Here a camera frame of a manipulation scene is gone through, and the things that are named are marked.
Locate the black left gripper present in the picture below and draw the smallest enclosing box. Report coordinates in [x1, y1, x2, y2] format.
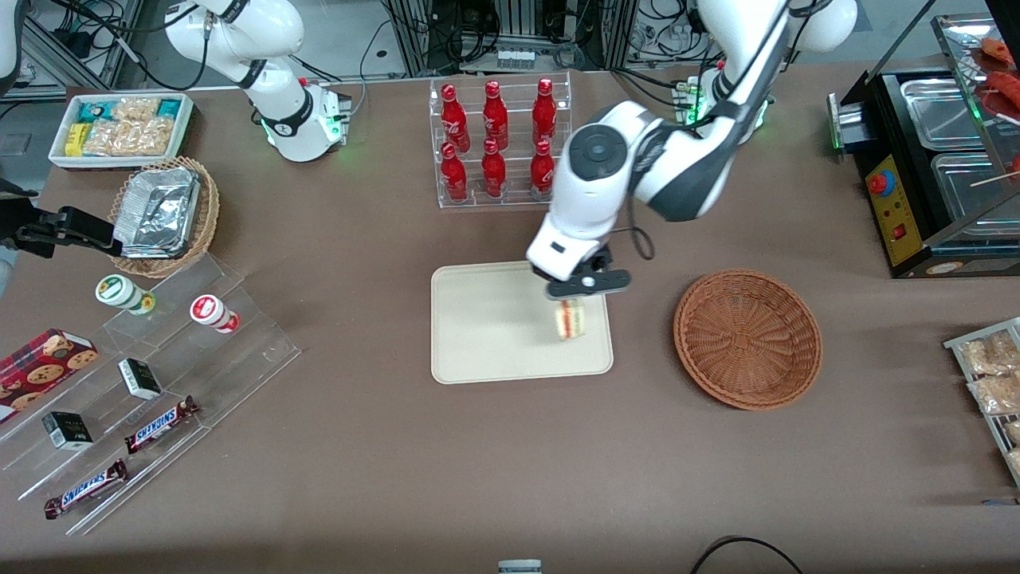
[545, 246, 632, 313]

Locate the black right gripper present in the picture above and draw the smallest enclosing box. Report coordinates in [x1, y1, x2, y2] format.
[13, 205, 125, 258]

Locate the triangular sandwich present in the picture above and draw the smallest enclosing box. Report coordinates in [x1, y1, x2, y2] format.
[555, 300, 587, 342]

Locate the cream plastic tray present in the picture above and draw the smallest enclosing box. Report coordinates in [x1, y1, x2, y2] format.
[430, 260, 615, 386]

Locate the light wicker basket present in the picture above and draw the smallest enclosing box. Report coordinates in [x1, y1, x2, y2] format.
[107, 156, 221, 279]

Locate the brown wicker basket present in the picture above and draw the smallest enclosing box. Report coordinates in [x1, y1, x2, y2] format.
[673, 269, 824, 412]

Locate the tray of packaged snacks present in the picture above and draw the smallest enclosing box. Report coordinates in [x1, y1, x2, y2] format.
[943, 316, 1020, 488]

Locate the green lid yogurt cup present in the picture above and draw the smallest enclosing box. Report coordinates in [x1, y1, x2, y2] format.
[95, 273, 157, 316]

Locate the aluminium foil container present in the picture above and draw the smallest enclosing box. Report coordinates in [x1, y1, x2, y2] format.
[112, 167, 201, 261]

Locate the white snack bin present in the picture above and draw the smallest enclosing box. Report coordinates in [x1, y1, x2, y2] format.
[48, 92, 195, 171]

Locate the clear bag of crackers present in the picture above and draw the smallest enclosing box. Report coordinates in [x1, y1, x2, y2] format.
[83, 96, 175, 158]

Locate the clear acrylic bottle rack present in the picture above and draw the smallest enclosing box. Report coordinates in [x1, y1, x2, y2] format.
[428, 71, 574, 210]

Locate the red cola bottle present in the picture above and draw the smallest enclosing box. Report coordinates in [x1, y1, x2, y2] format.
[440, 83, 470, 153]
[529, 139, 556, 201]
[481, 138, 508, 199]
[532, 77, 558, 145]
[440, 142, 469, 203]
[481, 80, 510, 151]

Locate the red cookie box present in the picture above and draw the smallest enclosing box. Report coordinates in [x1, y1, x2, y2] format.
[0, 328, 101, 424]

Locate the red lid yogurt cup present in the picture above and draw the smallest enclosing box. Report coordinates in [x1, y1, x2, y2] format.
[189, 294, 241, 335]

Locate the small black box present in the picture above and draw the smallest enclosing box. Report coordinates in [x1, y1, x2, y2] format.
[117, 357, 163, 402]
[41, 411, 95, 452]

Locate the clear acrylic stepped stand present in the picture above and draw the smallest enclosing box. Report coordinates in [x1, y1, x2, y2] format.
[0, 253, 303, 537]

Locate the Snickers bar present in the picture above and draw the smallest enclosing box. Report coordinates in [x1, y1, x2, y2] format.
[124, 395, 199, 456]
[43, 459, 129, 521]

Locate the black food warmer machine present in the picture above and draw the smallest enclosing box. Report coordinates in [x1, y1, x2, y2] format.
[827, 12, 1020, 280]

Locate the steel warmer pan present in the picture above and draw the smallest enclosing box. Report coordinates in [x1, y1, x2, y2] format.
[929, 151, 1020, 234]
[899, 77, 987, 152]

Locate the clear bag of snacks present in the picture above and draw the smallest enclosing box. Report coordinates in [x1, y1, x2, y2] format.
[967, 373, 1020, 416]
[959, 333, 1020, 376]

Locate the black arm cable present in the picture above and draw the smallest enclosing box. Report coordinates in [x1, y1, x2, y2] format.
[609, 183, 657, 263]

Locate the black table cable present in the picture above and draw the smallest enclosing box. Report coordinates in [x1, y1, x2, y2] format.
[688, 536, 806, 574]

